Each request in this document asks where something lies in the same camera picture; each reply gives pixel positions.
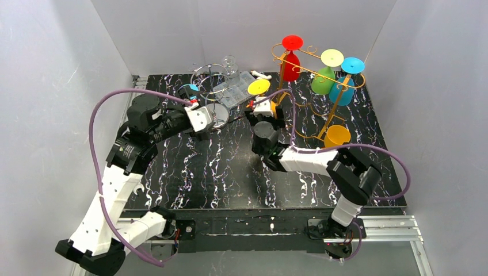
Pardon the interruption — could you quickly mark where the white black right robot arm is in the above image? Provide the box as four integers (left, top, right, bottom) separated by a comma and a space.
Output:
244, 102, 382, 231

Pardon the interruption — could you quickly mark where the green plastic goblet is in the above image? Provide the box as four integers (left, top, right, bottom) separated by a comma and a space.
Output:
311, 49, 344, 95

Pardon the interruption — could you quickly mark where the clear plastic parts box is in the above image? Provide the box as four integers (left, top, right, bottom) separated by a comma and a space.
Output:
211, 71, 256, 109

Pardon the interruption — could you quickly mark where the clear glass wine glass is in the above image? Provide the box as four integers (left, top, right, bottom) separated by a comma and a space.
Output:
222, 55, 241, 89

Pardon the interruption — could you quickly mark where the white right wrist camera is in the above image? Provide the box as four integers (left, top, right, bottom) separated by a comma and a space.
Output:
247, 100, 275, 117

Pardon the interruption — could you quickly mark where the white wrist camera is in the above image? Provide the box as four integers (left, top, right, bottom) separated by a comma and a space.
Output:
247, 100, 275, 117
184, 102, 215, 133

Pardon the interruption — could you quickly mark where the white small tool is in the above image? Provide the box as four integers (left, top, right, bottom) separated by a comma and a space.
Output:
250, 70, 272, 81

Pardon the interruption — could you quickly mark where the silver open-end wrench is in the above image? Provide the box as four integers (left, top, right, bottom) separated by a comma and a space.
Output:
133, 183, 145, 196

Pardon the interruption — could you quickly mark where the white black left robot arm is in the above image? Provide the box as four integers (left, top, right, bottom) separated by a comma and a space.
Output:
55, 84, 214, 275

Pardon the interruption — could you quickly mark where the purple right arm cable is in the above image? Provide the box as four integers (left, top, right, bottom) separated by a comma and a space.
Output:
251, 89, 412, 262

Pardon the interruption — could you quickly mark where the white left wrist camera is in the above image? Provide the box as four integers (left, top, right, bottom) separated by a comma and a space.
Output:
184, 102, 215, 133

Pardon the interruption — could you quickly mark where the red plastic goblet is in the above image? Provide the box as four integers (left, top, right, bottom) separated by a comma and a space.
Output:
281, 34, 303, 82

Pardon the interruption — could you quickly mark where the orange plastic goblet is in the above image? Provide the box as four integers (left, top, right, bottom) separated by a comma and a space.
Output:
324, 125, 351, 148
247, 79, 273, 105

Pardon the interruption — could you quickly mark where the blue plastic goblet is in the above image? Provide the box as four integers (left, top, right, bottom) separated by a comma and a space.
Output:
328, 57, 365, 106
188, 84, 199, 91

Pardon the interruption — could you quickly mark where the chrome spiral glass rack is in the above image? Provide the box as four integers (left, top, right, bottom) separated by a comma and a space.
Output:
188, 63, 230, 131

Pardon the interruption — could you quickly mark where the blue plastic goblet back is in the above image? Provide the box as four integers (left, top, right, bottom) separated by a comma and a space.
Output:
328, 57, 365, 106

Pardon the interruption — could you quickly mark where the gold wire glass rack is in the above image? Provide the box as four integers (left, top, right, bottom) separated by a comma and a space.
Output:
271, 43, 365, 143

